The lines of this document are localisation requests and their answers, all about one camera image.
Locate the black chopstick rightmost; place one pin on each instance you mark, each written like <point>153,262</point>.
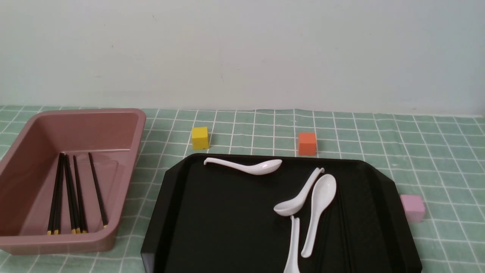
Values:
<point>98,192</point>

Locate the orange cube block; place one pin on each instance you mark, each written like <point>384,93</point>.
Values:
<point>307,144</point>

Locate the green checkered tablecloth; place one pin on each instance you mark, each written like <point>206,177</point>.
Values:
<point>440,158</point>

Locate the white spoon right long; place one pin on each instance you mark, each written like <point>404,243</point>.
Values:
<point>323,194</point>

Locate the white spoon bottom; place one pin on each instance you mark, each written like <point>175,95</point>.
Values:
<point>292,265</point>

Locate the pink plastic bin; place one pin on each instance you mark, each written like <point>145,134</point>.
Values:
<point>28,172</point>

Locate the black chopstick far left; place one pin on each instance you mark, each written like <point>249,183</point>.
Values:
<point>51,222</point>

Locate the black chopstick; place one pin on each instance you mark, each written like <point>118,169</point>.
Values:
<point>83,222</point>
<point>69,196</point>
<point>51,222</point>
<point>98,192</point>
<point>59,192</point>
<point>77,216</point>

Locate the white spoon top left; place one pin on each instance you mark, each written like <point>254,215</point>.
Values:
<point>262,168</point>

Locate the black plastic tray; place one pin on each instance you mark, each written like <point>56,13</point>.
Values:
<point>214,219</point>

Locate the yellow cube block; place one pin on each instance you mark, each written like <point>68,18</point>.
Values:
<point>200,138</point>

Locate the pink cube block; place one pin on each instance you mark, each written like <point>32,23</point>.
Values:
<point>414,207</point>

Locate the white spoon middle curved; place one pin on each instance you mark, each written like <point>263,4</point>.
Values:
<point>291,207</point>

